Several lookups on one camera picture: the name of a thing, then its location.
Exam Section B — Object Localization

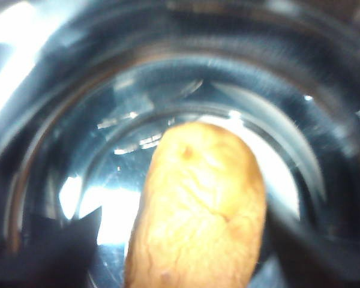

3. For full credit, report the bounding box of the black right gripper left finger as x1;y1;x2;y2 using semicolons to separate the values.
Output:
0;206;102;288

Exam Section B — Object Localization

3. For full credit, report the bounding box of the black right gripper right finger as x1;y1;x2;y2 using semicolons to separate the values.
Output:
265;202;360;288

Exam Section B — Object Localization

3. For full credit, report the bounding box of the green electric steamer pot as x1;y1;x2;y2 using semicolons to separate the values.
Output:
0;0;360;288

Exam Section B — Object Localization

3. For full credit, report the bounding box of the brown potato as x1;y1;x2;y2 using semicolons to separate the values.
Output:
125;122;266;288

